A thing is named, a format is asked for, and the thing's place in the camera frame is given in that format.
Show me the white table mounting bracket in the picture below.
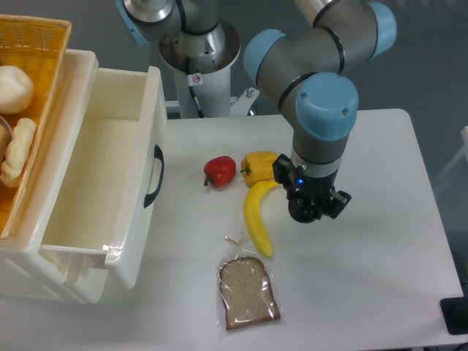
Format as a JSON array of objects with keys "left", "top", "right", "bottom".
[{"left": 230, "top": 87, "right": 260, "bottom": 117}]

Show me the long twisted bread roll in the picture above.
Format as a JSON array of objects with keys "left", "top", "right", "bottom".
[{"left": 1, "top": 118, "right": 37, "bottom": 188}]

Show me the yellow woven basket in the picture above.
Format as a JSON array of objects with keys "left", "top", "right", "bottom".
[{"left": 1, "top": 14, "right": 72, "bottom": 239}]

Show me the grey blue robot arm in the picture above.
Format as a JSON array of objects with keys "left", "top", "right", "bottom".
[{"left": 116, "top": 1, "right": 397, "bottom": 223}]

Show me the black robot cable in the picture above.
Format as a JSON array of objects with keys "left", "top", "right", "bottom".
[{"left": 184, "top": 56, "right": 205, "bottom": 118}]

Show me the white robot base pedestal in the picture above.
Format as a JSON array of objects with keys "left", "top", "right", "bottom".
[{"left": 159, "top": 18, "right": 241, "bottom": 118}]

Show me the white open upper drawer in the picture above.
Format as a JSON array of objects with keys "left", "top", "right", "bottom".
[{"left": 42, "top": 67, "right": 167, "bottom": 289}]

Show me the black device at edge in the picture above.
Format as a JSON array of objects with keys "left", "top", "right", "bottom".
[{"left": 439, "top": 297, "right": 468, "bottom": 335}]

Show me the yellow bell pepper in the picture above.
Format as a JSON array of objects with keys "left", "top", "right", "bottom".
[{"left": 240, "top": 151, "right": 279, "bottom": 187}]

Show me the round white bun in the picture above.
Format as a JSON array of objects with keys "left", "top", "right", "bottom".
[{"left": 1, "top": 65, "right": 34, "bottom": 114}]

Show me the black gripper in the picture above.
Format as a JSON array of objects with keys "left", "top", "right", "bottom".
[{"left": 273, "top": 154, "right": 352, "bottom": 219}]

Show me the bagged bread slice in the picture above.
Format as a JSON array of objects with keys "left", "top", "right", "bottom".
[{"left": 216, "top": 233, "right": 284, "bottom": 338}]

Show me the white plastic drawer cabinet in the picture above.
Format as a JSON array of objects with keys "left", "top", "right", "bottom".
[{"left": 1, "top": 50, "right": 107, "bottom": 303}]

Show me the black drawer handle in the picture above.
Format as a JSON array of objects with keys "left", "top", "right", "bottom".
[{"left": 143, "top": 144, "right": 165, "bottom": 208}]

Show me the red bell pepper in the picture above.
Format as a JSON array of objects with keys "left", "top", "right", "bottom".
[{"left": 203, "top": 156, "right": 236, "bottom": 187}]

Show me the yellow banana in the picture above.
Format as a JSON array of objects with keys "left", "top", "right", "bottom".
[{"left": 244, "top": 181, "right": 279, "bottom": 258}]

